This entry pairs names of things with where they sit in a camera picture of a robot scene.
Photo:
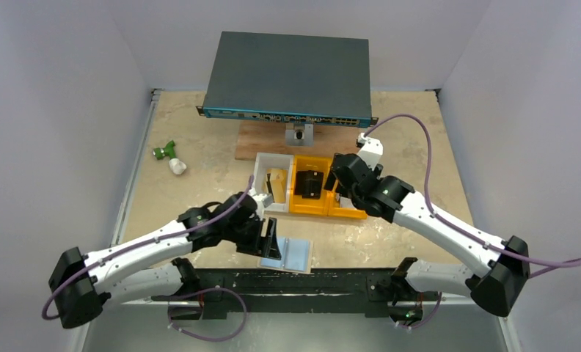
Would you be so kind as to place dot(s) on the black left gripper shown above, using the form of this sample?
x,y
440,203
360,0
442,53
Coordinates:
x,y
262,237

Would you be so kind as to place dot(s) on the gold cards stack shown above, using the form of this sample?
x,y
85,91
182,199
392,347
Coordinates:
x,y
275,184

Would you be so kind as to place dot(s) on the black VIP cards stack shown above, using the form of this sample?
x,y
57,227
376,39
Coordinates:
x,y
308,184

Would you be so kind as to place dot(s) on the white plastic bin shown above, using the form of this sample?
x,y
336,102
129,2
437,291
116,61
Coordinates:
x,y
266,161

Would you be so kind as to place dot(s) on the wooden board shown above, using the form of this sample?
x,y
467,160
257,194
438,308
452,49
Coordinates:
x,y
269,137

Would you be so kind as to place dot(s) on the yellow right plastic bin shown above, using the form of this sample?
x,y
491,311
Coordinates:
x,y
337,205

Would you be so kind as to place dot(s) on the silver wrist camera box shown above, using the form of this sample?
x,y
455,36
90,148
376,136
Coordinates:
x,y
263,200

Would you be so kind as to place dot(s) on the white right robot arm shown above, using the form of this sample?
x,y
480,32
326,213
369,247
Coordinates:
x,y
491,271

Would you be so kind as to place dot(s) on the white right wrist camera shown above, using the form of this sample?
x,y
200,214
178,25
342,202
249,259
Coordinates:
x,y
370,150

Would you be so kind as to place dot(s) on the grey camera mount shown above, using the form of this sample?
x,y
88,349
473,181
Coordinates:
x,y
299,134

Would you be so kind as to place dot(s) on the grey network switch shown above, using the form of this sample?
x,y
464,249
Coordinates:
x,y
290,78

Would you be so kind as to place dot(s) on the black front rail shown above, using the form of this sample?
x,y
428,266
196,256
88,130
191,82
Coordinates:
x,y
213,293

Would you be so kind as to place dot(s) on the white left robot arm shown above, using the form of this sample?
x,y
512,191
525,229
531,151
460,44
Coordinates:
x,y
82,285

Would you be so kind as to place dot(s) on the green white pipe fitting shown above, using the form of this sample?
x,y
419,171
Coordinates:
x,y
176,166

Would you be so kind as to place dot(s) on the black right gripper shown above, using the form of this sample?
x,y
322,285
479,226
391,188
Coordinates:
x,y
339,171

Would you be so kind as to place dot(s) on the yellow plastic bin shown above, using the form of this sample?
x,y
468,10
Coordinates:
x,y
337,205
309,207

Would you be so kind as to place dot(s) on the yellow middle plastic bin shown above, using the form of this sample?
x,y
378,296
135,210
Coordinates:
x,y
309,207

